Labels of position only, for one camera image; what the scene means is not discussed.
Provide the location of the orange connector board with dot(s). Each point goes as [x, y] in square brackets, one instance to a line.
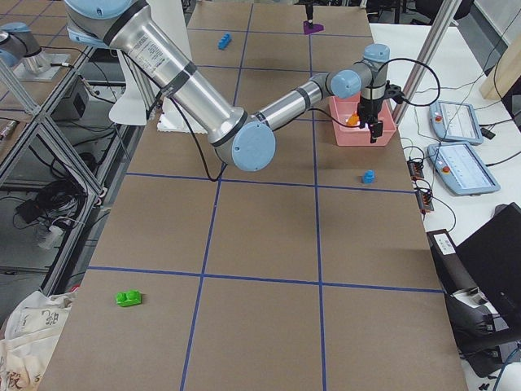
[415, 168]

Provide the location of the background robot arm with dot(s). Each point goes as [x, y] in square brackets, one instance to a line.
[21, 51]

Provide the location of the long blue toy block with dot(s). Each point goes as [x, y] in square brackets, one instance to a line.
[224, 41]

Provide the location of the green toy block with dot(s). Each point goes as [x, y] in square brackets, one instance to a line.
[128, 298]

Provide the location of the aluminium frame rack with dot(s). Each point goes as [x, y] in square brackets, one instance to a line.
[61, 159]

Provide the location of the teach pendant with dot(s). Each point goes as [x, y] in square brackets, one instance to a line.
[461, 170]
[455, 122]

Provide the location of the purple toy block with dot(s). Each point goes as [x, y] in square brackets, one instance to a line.
[310, 28]

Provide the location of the aluminium frame post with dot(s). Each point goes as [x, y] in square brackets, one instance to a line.
[447, 13]

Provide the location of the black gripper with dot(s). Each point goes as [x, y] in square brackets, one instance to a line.
[369, 108]

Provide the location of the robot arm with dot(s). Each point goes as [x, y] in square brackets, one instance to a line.
[240, 139]

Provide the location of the lower teach pendant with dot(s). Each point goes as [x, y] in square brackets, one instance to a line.
[461, 170]

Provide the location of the small blue toy block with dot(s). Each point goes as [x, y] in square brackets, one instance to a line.
[368, 177]

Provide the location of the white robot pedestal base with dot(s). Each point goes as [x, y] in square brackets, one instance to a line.
[141, 99]

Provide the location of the upper teach pendant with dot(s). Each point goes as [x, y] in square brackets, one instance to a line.
[455, 122]

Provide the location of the orange toy block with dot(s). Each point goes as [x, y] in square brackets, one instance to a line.
[353, 120]

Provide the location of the white printed tote bag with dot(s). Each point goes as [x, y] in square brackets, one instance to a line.
[30, 337]

